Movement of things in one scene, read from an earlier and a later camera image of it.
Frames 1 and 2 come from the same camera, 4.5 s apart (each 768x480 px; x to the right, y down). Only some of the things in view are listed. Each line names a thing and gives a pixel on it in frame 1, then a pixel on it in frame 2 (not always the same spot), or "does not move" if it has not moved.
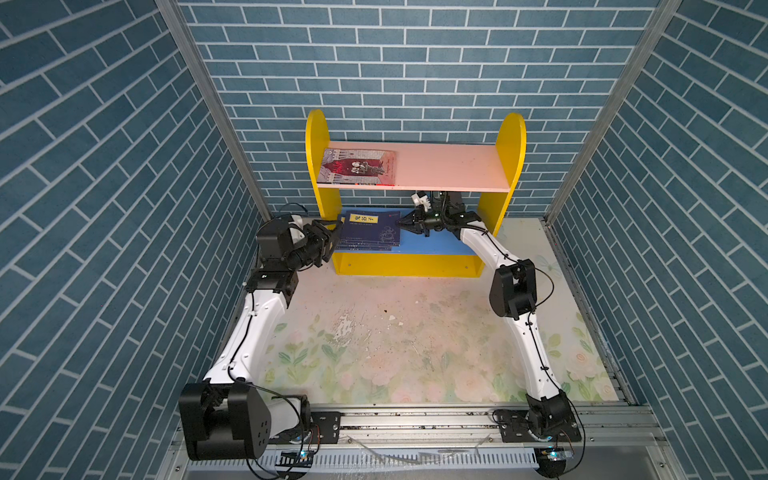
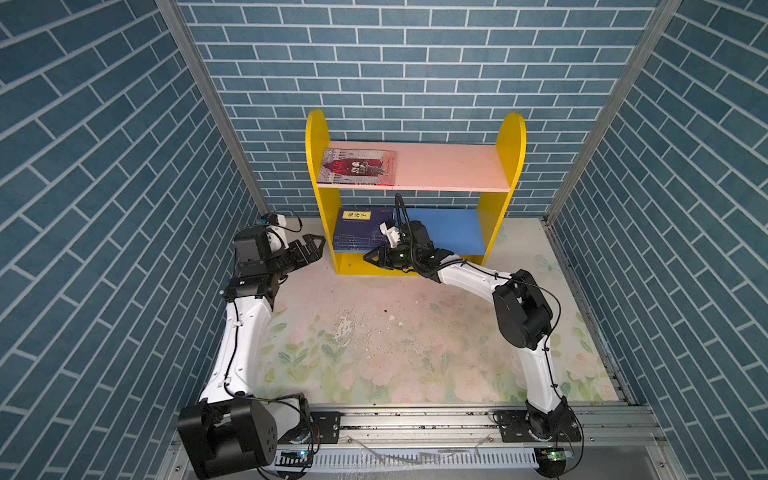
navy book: (370, 230) does not move
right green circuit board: (551, 460) does not move
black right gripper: (419, 223) -> (384, 255)
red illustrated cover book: (369, 167) does not move
